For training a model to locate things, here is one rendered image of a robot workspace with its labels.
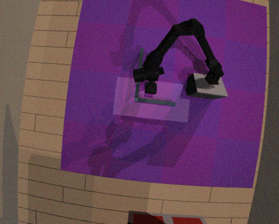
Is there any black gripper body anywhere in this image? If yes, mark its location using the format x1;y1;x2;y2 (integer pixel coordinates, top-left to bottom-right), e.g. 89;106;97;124
145;77;159;94

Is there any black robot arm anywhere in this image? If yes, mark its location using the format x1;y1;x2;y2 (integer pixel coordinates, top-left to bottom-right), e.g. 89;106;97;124
133;19;224;84

